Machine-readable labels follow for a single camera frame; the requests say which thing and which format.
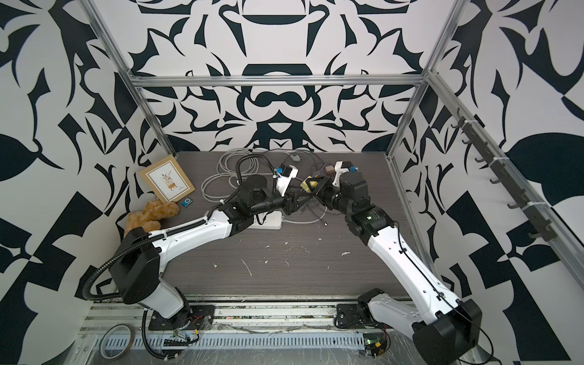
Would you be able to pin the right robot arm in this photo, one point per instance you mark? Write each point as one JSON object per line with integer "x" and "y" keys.
{"x": 441, "y": 325}

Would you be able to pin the blue mp3 player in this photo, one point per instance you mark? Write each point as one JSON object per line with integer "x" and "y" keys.
{"x": 186, "y": 202}

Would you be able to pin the black wall hook rack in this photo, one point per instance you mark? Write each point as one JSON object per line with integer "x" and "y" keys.
{"x": 508, "y": 175}

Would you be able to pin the tape roll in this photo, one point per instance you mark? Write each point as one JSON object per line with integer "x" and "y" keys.
{"x": 116, "y": 342}

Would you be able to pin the small circuit board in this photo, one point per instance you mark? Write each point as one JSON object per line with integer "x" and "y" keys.
{"x": 375, "y": 344}

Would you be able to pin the brown teddy bear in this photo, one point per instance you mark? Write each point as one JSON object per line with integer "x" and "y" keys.
{"x": 150, "y": 217}

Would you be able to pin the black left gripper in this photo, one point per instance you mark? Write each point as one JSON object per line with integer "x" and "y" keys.
{"x": 289, "y": 204}

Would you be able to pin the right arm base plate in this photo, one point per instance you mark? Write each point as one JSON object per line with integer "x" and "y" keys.
{"x": 353, "y": 315}

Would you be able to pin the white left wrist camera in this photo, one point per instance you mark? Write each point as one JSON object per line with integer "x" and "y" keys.
{"x": 282, "y": 177}

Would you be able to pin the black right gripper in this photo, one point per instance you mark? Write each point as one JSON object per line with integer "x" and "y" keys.
{"x": 321, "y": 193}

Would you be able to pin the white power strip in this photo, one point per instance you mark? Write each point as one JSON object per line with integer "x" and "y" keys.
{"x": 267, "y": 221}

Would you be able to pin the wooden picture frame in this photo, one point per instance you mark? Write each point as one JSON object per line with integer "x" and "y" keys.
{"x": 167, "y": 180}

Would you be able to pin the yellow USB wall charger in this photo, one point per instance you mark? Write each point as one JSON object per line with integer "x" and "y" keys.
{"x": 309, "y": 184}

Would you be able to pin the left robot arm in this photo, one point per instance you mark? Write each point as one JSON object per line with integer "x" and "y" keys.
{"x": 133, "y": 273}

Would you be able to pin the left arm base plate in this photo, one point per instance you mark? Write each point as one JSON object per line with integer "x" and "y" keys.
{"x": 197, "y": 317}

